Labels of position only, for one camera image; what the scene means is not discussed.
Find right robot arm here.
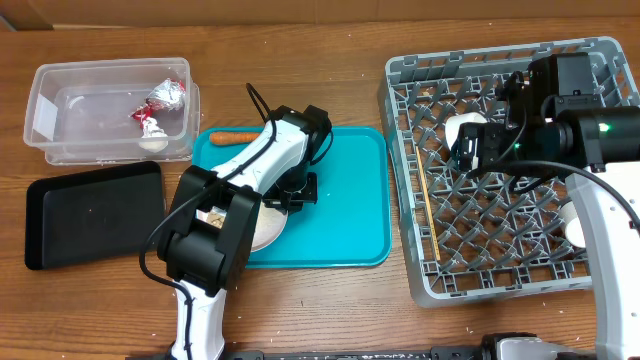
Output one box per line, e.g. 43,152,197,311
451,52,639,359

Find orange carrot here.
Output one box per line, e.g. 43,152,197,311
209,131,260,146

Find pink plate with food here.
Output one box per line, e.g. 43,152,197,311
196,204,290,253

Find small white cup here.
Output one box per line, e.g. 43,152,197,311
558,201,586,248

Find wooden chopstick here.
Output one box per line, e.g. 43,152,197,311
414,144,441,262

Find red foil snack wrapper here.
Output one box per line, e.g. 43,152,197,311
130,78,186,124

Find clear plastic bin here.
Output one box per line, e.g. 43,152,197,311
23,57,200,165

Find rice and meat leftovers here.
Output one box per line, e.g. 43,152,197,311
206,212,226,229

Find paper napkin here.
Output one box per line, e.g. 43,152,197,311
139,117,168,153

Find white bowl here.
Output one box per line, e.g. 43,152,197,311
444,111,489,151

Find black bin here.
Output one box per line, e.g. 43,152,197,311
24,161,165,270

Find teal serving tray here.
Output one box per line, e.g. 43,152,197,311
192,125,393,270

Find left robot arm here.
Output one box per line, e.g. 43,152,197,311
149,106,333,359

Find grey dishwasher rack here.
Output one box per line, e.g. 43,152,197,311
379,37,639,307

